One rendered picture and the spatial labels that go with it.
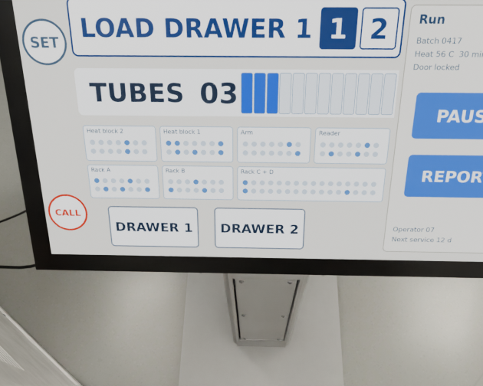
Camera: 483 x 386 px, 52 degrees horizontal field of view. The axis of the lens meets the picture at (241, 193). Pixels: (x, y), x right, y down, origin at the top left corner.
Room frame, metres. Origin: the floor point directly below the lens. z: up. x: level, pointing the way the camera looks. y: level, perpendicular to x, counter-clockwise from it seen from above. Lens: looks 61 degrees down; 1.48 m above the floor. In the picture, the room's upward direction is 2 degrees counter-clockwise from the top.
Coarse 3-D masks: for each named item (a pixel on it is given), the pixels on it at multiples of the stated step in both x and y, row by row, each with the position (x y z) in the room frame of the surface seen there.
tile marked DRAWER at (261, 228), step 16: (224, 208) 0.23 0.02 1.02; (240, 208) 0.23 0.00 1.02; (256, 208) 0.23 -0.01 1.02; (272, 208) 0.23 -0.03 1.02; (288, 208) 0.23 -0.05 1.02; (304, 208) 0.23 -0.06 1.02; (224, 224) 0.22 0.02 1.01; (240, 224) 0.22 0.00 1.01; (256, 224) 0.22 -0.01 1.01; (272, 224) 0.22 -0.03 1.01; (288, 224) 0.22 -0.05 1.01; (304, 224) 0.21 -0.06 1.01; (224, 240) 0.21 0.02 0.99; (240, 240) 0.21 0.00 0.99; (256, 240) 0.21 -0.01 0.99; (272, 240) 0.20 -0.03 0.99; (288, 240) 0.20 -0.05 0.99
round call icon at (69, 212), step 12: (48, 204) 0.24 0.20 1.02; (60, 204) 0.24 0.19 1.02; (72, 204) 0.24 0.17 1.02; (84, 204) 0.24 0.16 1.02; (48, 216) 0.24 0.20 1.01; (60, 216) 0.23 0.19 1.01; (72, 216) 0.23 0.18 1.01; (84, 216) 0.23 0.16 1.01; (60, 228) 0.23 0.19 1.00; (72, 228) 0.22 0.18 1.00; (84, 228) 0.22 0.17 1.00
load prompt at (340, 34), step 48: (96, 0) 0.37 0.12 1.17; (144, 0) 0.36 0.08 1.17; (192, 0) 0.36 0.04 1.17; (240, 0) 0.36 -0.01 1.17; (288, 0) 0.35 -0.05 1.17; (336, 0) 0.35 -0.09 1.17; (384, 0) 0.35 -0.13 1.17; (96, 48) 0.34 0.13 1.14; (144, 48) 0.34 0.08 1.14; (192, 48) 0.33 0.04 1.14; (240, 48) 0.33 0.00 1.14; (288, 48) 0.33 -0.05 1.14; (336, 48) 0.33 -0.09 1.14; (384, 48) 0.32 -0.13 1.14
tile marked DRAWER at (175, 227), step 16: (112, 208) 0.24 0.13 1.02; (128, 208) 0.24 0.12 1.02; (144, 208) 0.24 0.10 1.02; (160, 208) 0.23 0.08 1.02; (176, 208) 0.23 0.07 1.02; (192, 208) 0.23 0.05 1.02; (112, 224) 0.23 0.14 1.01; (128, 224) 0.22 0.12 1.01; (144, 224) 0.22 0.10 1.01; (160, 224) 0.22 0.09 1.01; (176, 224) 0.22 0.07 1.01; (192, 224) 0.22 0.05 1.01; (112, 240) 0.21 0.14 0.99; (128, 240) 0.21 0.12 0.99; (144, 240) 0.21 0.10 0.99; (160, 240) 0.21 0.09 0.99; (176, 240) 0.21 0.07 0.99; (192, 240) 0.21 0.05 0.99
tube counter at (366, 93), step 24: (216, 72) 0.32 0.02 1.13; (240, 72) 0.32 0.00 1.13; (264, 72) 0.32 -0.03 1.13; (288, 72) 0.31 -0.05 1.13; (312, 72) 0.31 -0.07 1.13; (336, 72) 0.31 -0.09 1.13; (360, 72) 0.31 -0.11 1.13; (384, 72) 0.31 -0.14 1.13; (216, 96) 0.30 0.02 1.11; (240, 96) 0.30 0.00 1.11; (264, 96) 0.30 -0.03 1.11; (288, 96) 0.30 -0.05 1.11; (312, 96) 0.30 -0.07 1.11; (336, 96) 0.30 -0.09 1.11; (360, 96) 0.30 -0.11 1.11; (384, 96) 0.29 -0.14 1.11
